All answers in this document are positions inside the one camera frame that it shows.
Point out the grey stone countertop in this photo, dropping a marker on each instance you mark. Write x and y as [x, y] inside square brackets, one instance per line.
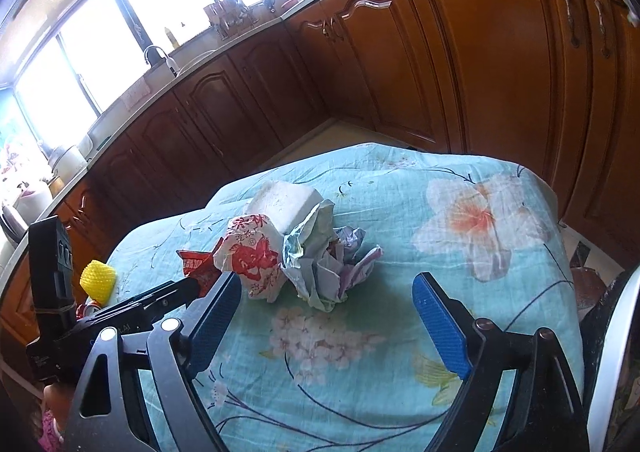
[210, 44]

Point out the crumpled pale blue paper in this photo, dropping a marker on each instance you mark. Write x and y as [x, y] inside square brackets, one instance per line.
[320, 267]

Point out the floral teal tablecloth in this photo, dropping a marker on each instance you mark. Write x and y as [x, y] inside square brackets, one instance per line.
[390, 232]

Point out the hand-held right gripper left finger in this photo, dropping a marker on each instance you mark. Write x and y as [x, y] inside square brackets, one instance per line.
[212, 327]

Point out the utensil rack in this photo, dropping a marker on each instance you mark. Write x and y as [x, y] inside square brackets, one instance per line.
[232, 14]

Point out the chrome kitchen faucet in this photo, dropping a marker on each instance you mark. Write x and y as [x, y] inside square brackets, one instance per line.
[160, 57]

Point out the red snack wrapper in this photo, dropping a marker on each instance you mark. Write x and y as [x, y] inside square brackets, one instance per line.
[197, 264]

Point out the crushed red drink can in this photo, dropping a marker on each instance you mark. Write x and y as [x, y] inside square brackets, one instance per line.
[89, 309]

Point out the white kettle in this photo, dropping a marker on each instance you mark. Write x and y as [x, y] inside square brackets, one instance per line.
[67, 162]

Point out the yellow foam fruit net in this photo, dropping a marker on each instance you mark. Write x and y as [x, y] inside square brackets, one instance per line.
[97, 282]

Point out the white foam container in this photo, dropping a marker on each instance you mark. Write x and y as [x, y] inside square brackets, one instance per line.
[282, 204]

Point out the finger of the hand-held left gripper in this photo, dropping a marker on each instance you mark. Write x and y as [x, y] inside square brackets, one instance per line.
[170, 294]

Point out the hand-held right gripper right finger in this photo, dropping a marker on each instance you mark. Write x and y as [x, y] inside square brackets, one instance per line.
[442, 327]

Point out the wooden lower cabinets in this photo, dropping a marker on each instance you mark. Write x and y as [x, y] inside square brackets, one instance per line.
[450, 57]

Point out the white rimmed trash bin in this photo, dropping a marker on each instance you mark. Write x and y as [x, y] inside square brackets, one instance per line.
[612, 382]

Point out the red white printed paper bag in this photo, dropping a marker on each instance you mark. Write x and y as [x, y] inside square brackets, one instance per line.
[250, 257]

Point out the person's left forearm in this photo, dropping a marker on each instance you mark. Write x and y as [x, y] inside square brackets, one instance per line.
[52, 412]

